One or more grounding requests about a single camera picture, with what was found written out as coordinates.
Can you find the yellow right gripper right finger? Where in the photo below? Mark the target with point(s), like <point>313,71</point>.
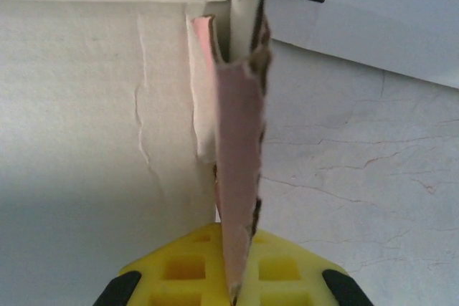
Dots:
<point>287,273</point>

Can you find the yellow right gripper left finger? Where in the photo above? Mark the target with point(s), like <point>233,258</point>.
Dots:
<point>179,270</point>

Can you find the pink paper box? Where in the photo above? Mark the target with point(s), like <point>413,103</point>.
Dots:
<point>236,141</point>

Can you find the white paper box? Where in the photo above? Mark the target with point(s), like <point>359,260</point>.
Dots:
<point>358,26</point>

